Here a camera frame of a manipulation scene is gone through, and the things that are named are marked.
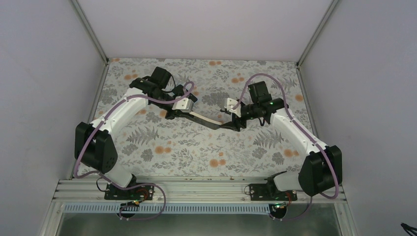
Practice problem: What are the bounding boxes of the aluminium frame post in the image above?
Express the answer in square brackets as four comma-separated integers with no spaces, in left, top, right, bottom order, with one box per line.
[70,0,109,64]
[297,0,339,68]

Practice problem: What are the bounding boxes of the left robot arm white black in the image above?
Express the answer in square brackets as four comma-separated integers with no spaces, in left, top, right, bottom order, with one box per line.
[73,67,195,199]

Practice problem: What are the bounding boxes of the left aluminium frame post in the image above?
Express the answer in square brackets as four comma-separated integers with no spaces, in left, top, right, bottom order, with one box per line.
[70,0,109,64]

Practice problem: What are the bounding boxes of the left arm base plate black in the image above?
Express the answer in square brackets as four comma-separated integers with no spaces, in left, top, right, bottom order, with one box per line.
[104,184,154,201]

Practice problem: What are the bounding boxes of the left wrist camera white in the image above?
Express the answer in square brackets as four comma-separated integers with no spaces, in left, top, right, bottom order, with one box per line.
[172,98,194,113]

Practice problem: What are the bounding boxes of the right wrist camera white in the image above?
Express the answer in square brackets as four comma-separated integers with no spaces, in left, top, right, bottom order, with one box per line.
[223,98,241,118]

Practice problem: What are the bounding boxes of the dark blue phone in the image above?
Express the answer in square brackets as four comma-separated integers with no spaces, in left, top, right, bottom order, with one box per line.
[187,116,222,130]

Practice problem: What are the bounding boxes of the right aluminium frame post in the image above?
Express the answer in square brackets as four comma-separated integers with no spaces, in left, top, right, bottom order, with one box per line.
[297,0,339,68]

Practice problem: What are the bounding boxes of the slotted cable duct grey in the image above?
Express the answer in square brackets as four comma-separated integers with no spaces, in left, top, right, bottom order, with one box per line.
[63,203,270,215]

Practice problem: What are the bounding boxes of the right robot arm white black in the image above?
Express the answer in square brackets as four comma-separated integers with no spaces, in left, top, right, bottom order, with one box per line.
[223,82,342,200]

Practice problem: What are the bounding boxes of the beige phone case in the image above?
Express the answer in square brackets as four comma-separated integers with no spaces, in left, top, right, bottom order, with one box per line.
[189,112,223,125]

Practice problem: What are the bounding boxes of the black cable at corner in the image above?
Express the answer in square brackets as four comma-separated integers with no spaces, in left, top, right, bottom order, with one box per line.
[400,223,417,236]

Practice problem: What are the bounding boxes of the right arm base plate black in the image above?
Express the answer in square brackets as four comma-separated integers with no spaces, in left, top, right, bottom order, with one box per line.
[247,183,298,201]

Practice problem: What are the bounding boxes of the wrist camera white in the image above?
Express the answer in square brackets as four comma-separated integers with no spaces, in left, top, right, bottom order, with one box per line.
[223,98,241,118]
[172,98,194,113]

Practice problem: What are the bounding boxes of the aluminium mounting rail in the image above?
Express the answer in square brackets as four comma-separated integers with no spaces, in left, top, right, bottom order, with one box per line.
[52,176,347,205]

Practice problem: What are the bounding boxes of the floral patterned table mat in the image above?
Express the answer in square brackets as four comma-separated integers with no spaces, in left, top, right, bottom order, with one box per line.
[95,58,311,177]

